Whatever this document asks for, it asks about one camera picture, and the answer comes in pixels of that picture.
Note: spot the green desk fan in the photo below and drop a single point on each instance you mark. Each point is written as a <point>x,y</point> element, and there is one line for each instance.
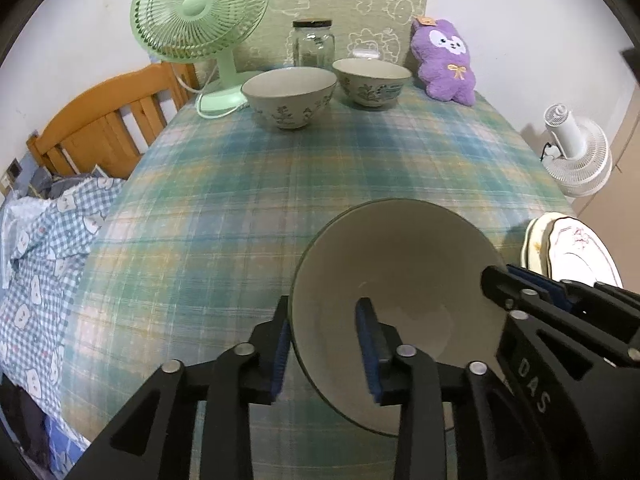
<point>195,7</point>

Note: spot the dark cloth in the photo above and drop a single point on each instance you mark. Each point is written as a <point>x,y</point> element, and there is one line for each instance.
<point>25,410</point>

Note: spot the wall socket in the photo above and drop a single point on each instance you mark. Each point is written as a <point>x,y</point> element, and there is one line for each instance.
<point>12,170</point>

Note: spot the wooden bed headboard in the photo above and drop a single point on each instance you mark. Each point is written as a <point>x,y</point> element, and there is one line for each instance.
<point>100,120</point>

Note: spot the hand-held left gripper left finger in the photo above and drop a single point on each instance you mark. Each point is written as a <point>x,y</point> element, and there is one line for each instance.
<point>279,360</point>

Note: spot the grey-blue cloth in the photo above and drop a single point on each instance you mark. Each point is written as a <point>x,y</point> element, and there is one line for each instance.
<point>60,185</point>

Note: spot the white plate with red print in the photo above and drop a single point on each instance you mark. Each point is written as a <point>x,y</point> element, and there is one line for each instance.
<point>585,255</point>

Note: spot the white standing fan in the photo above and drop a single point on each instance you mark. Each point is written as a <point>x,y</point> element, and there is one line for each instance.
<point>575,145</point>

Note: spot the green printed wall cloth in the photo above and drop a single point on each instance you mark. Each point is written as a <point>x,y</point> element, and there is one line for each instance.
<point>350,0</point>

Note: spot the plaid tablecloth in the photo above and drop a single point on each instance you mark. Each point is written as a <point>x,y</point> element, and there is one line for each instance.
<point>250,200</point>

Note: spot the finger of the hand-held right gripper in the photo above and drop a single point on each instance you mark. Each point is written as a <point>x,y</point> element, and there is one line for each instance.
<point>545,285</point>
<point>550,360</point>

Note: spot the clear cotton swab container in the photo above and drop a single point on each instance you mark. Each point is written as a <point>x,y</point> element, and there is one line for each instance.
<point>366,53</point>

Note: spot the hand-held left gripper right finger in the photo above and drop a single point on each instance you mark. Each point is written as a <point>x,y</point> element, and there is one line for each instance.
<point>369,355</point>

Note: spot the glass jar with black lid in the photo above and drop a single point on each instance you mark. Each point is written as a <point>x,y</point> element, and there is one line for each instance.
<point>312,45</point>

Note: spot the grey-green floral bowl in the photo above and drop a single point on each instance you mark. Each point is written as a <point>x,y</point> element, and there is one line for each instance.
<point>372,92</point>
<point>290,110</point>
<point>410,260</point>

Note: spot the purple plush toy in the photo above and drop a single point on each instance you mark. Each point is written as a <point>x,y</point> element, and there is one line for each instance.
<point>447,75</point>

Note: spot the blue checked blanket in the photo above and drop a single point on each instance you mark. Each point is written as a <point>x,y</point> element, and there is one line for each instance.
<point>45,270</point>

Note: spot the yellow floral plate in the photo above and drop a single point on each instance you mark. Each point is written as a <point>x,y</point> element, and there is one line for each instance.
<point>532,245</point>

